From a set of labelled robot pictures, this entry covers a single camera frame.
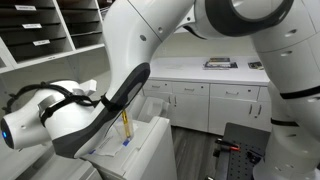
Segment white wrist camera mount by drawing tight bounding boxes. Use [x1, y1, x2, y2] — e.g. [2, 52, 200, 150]
[79, 79, 98, 97]

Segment stack of books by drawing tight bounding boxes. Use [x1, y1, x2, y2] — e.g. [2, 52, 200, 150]
[202, 56, 239, 71]

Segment white lower drawer cabinets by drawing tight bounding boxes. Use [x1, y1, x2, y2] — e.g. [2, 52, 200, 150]
[141, 79, 273, 136]

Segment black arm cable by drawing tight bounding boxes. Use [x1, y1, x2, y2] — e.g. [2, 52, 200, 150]
[1, 81, 125, 128]

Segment white mail sorter shelf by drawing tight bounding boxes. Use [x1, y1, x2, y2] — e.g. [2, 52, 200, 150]
[0, 0, 112, 76]

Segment white printer finisher unit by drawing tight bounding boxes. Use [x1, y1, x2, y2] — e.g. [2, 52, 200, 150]
[73, 95, 178, 180]

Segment yellow marker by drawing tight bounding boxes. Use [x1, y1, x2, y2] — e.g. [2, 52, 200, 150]
[121, 109, 132, 139]

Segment clear plastic cup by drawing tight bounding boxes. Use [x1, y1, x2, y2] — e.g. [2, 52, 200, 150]
[112, 111, 135, 143]

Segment black perforated mounting board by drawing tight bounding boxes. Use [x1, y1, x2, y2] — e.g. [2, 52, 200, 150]
[212, 122, 272, 180]

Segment white shelf label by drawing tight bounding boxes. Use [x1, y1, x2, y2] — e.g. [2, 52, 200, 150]
[14, 4, 37, 12]
[32, 39, 51, 47]
[21, 23, 43, 30]

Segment white printed paper sheet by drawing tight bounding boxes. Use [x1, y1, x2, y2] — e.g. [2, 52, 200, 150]
[87, 132, 130, 158]

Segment office multifunction copier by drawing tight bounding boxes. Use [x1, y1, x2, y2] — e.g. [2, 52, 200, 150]
[0, 142, 102, 180]

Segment white countertop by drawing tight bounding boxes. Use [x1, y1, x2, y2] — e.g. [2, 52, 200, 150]
[148, 55, 271, 87]

